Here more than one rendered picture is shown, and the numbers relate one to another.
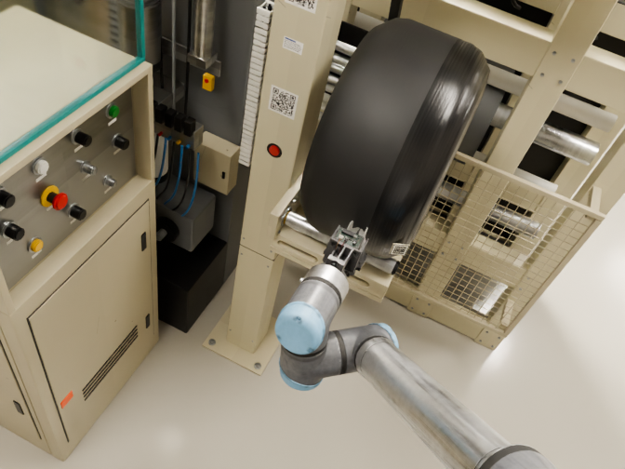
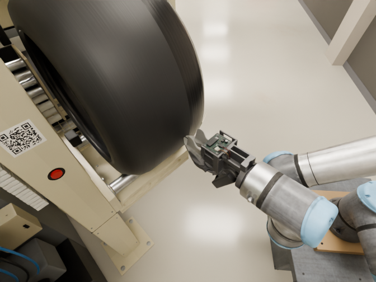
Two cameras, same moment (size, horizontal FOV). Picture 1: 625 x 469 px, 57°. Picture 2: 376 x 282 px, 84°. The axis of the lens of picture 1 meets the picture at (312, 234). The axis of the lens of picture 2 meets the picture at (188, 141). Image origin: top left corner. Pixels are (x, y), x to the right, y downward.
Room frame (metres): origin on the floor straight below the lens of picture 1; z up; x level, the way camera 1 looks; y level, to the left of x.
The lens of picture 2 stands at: (0.73, 0.21, 1.58)
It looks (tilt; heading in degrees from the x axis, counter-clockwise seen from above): 51 degrees down; 303
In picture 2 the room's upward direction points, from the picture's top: straight up
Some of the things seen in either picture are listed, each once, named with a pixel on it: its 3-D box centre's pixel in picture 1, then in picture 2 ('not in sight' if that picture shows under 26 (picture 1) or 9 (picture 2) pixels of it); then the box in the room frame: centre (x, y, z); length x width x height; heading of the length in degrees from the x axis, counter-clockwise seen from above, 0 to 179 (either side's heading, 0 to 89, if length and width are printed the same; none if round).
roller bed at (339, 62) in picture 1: (348, 81); (17, 95); (1.65, 0.02, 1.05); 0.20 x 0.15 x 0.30; 77
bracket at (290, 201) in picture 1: (302, 186); (88, 168); (1.27, 0.07, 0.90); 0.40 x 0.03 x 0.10; 167
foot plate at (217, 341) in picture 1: (246, 334); (127, 243); (1.26, 0.15, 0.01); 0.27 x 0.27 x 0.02; 77
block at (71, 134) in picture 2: not in sight; (73, 138); (1.36, 0.02, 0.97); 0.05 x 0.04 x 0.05; 167
